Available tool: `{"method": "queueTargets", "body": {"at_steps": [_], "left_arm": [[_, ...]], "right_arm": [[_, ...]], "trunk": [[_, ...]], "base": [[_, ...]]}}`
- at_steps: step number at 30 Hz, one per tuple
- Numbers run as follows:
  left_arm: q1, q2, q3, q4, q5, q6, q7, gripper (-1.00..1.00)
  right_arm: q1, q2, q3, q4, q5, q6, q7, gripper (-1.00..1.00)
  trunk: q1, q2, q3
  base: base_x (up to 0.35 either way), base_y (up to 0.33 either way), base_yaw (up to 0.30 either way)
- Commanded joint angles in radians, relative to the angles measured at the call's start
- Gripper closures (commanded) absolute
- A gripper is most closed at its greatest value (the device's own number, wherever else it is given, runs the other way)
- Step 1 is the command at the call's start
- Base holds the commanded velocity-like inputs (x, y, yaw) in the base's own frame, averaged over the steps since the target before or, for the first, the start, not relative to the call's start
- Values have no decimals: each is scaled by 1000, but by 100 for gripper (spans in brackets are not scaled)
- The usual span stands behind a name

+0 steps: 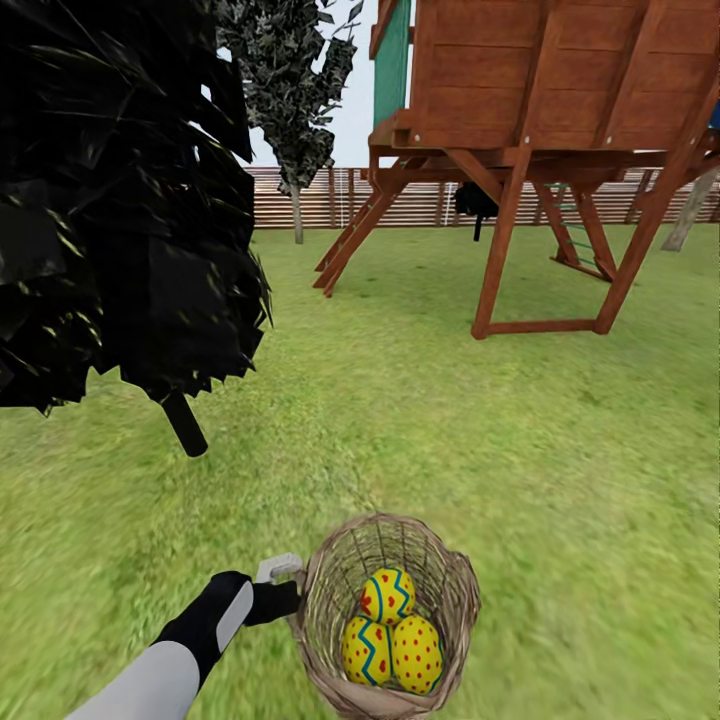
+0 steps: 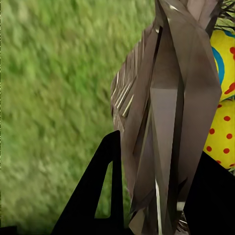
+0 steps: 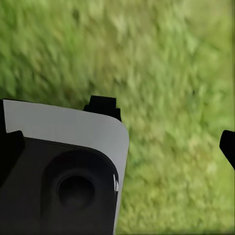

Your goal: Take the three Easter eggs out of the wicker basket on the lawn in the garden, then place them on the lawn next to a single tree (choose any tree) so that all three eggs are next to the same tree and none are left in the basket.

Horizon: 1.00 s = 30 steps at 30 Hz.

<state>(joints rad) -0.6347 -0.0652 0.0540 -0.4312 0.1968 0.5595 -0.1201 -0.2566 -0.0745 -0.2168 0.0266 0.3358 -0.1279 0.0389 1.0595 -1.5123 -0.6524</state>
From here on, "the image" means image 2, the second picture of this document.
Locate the wicker basket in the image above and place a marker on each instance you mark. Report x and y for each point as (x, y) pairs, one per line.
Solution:
(163, 101)

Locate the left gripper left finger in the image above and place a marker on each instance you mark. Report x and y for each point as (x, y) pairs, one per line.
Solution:
(78, 215)

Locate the easter egg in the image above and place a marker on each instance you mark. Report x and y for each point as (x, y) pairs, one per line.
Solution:
(220, 144)
(223, 47)

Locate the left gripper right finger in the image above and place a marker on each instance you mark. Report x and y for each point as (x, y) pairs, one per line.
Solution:
(210, 205)

